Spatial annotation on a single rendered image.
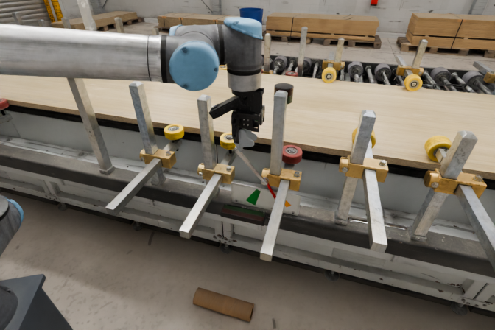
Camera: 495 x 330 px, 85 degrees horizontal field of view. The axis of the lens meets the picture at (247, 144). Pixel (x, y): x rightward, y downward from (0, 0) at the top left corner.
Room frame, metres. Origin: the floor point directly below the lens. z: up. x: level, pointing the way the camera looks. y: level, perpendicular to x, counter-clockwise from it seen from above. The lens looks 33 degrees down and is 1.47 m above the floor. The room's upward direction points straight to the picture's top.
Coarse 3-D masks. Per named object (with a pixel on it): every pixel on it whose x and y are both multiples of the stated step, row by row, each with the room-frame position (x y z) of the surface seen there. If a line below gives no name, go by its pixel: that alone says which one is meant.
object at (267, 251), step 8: (288, 168) 0.78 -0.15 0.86; (280, 184) 0.69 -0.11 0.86; (288, 184) 0.69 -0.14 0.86; (280, 192) 0.65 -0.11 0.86; (280, 200) 0.62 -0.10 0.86; (280, 208) 0.58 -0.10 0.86; (272, 216) 0.55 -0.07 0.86; (280, 216) 0.55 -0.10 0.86; (272, 224) 0.52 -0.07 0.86; (272, 232) 0.49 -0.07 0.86; (264, 240) 0.47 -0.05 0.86; (272, 240) 0.47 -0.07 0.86; (264, 248) 0.44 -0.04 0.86; (272, 248) 0.44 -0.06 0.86; (264, 256) 0.43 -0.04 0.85; (272, 256) 0.44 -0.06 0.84
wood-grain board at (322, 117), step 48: (0, 96) 1.34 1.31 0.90; (48, 96) 1.34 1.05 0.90; (96, 96) 1.34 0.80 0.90; (192, 96) 1.34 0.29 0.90; (336, 96) 1.34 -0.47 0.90; (384, 96) 1.34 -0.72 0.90; (432, 96) 1.34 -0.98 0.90; (480, 96) 1.34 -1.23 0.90; (288, 144) 0.90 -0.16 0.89; (336, 144) 0.88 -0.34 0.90; (384, 144) 0.88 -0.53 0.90; (480, 144) 0.88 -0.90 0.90
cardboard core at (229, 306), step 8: (200, 288) 0.78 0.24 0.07; (200, 296) 0.73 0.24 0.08; (208, 296) 0.73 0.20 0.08; (216, 296) 0.73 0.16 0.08; (224, 296) 0.73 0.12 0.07; (200, 304) 0.71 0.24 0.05; (208, 304) 0.70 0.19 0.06; (216, 304) 0.70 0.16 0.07; (224, 304) 0.69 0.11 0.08; (232, 304) 0.69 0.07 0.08; (240, 304) 0.69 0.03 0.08; (248, 304) 0.69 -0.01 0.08; (224, 312) 0.67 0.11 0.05; (232, 312) 0.66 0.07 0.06; (240, 312) 0.66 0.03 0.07; (248, 312) 0.66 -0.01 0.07; (248, 320) 0.63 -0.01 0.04
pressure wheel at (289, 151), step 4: (284, 148) 0.84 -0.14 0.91; (288, 148) 0.84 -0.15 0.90; (292, 148) 0.84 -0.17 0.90; (296, 148) 0.84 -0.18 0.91; (300, 148) 0.84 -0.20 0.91; (284, 152) 0.81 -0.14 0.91; (288, 152) 0.82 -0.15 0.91; (292, 152) 0.82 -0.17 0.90; (296, 152) 0.82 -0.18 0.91; (300, 152) 0.81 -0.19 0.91; (284, 156) 0.80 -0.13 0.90; (288, 156) 0.79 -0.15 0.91; (292, 156) 0.79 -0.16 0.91; (296, 156) 0.79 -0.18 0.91; (300, 156) 0.80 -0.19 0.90; (284, 160) 0.80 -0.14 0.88; (288, 160) 0.79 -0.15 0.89; (292, 160) 0.79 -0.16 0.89; (296, 160) 0.79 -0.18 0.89; (300, 160) 0.80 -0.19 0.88
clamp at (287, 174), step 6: (264, 168) 0.77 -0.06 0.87; (264, 174) 0.74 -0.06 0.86; (270, 174) 0.73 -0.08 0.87; (282, 174) 0.73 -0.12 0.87; (288, 174) 0.73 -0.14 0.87; (300, 174) 0.73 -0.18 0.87; (270, 180) 0.73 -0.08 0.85; (276, 180) 0.72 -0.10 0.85; (294, 180) 0.71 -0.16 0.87; (300, 180) 0.70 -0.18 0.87; (276, 186) 0.72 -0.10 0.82; (294, 186) 0.71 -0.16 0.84
